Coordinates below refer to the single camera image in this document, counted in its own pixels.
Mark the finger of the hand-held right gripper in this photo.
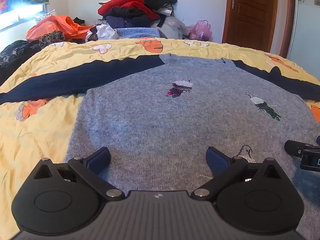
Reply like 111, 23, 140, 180
284, 140, 320, 158

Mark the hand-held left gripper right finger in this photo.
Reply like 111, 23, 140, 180
190, 146, 283, 200

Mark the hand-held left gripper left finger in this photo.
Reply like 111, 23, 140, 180
32, 147, 125, 200

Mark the grey sweater with navy sleeves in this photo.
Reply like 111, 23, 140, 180
0, 53, 320, 240

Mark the yellow printed bedspread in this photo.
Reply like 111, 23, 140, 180
0, 37, 320, 230

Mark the white crumpled plastic bag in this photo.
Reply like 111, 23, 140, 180
85, 23, 118, 42

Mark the leopard print cloth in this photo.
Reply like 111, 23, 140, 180
39, 30, 66, 48

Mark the pink plastic bag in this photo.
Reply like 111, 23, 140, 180
189, 19, 213, 41

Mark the light blue fleece blanket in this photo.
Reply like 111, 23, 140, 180
115, 27, 160, 40

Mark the dark floral cloth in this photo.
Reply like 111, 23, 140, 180
0, 39, 42, 85

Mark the brown wooden door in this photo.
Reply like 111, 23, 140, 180
221, 0, 297, 58

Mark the navy garment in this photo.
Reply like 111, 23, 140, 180
104, 15, 152, 29

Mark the orange plastic bag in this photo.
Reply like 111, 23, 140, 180
26, 15, 94, 42

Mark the black padded jacket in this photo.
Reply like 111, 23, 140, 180
109, 7, 150, 20

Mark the grey floral cushion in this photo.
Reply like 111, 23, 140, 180
34, 9, 56, 24

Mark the red garment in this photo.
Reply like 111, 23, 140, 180
97, 0, 160, 22

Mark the window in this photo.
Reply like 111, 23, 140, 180
0, 2, 49, 32

